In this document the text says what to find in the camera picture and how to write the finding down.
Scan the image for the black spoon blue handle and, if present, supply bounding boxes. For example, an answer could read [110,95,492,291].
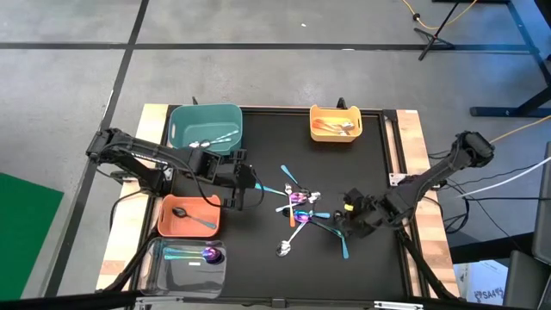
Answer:
[282,208,331,220]
[171,207,218,230]
[333,210,350,261]

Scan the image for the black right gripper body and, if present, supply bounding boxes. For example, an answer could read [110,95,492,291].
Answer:
[344,188,387,239]

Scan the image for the thin black cable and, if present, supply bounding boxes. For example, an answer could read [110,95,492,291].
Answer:
[462,195,551,203]

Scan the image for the black tripod stand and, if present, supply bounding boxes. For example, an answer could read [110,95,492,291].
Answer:
[412,0,462,62]

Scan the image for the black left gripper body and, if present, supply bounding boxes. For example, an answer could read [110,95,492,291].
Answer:
[214,159,258,197]

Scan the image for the yellow plastic bin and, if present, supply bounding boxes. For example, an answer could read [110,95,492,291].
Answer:
[309,104,364,144]

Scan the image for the black frame bar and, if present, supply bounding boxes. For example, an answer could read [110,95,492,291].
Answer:
[0,288,551,310]

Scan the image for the black desk frame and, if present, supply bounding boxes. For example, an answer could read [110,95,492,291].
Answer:
[432,0,551,119]

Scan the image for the yellow cord with plug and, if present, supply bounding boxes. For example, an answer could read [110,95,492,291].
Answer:
[490,115,551,145]

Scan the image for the yellow extension cord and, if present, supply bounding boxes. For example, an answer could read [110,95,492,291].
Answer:
[401,0,480,31]

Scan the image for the green floor mat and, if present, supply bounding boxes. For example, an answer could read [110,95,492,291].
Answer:
[0,171,65,301]

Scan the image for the teal plastic bin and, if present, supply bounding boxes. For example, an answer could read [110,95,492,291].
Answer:
[166,102,245,156]

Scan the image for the silver spoon pale blue handle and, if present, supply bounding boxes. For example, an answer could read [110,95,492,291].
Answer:
[200,129,241,150]
[275,191,323,213]
[188,137,233,151]
[275,210,316,258]

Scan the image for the orange plastic bin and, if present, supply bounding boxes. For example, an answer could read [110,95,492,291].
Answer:
[156,194,222,239]

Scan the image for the white cable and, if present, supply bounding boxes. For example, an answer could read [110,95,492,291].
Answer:
[454,155,551,201]

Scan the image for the black chair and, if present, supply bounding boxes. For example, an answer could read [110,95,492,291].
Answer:
[501,140,551,310]

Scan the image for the silver spoon orange handle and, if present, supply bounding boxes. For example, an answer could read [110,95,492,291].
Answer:
[316,124,352,136]
[285,183,297,228]
[313,119,356,130]
[313,122,355,133]

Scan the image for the clear plastic bin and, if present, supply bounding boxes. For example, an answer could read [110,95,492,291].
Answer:
[141,235,229,298]

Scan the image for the white cardboard box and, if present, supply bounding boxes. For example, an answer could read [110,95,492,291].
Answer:
[455,259,510,307]

